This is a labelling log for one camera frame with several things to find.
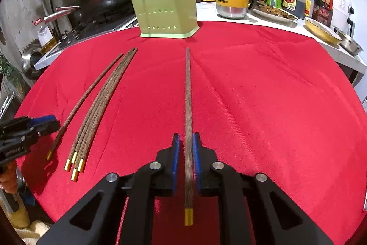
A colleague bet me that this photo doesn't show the gas stove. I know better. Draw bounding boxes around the gas stove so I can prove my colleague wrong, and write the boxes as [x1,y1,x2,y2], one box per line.
[44,14,138,58]

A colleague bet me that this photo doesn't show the black wok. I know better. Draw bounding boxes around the black wok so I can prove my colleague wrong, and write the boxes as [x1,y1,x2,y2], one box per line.
[61,0,133,29]

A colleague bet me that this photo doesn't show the red tablecloth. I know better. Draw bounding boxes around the red tablecloth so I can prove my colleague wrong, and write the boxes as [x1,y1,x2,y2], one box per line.
[17,22,366,244]

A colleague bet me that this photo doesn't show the white rice cooker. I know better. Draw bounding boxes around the white rice cooker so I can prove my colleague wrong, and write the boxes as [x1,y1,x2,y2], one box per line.
[317,0,355,37]

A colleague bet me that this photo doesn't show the person left hand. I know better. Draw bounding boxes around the person left hand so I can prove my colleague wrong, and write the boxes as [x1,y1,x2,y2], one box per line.
[0,161,18,194]

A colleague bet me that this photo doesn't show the green utensil holder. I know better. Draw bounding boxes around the green utensil holder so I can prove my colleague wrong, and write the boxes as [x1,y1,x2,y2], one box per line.
[131,0,199,39]

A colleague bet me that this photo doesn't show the cooking oil bottle red cap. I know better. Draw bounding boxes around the cooking oil bottle red cap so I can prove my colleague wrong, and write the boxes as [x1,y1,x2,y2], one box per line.
[33,17,58,55]

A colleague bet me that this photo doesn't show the yellow rimmed dish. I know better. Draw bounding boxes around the yellow rimmed dish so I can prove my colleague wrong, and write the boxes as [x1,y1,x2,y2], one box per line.
[304,17,342,45]

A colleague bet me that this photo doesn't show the wooden chopstick pair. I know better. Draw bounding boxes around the wooden chopstick pair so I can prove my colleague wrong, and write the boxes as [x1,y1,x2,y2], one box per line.
[184,48,194,226]

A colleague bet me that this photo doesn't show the steel bowl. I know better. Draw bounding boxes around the steel bowl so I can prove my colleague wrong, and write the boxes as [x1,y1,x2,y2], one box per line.
[334,27,363,56]

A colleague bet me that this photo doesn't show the plate with food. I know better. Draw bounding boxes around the plate with food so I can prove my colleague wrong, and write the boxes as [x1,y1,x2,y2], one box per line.
[253,4,299,23]

